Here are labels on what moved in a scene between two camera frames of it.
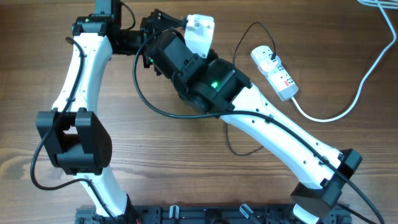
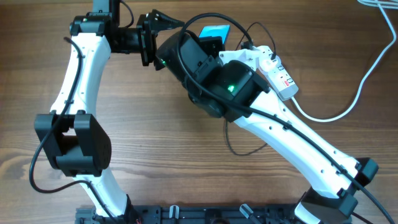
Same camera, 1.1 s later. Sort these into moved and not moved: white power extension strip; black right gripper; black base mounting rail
Moved: black right gripper
Not moved: black base mounting rail; white power extension strip
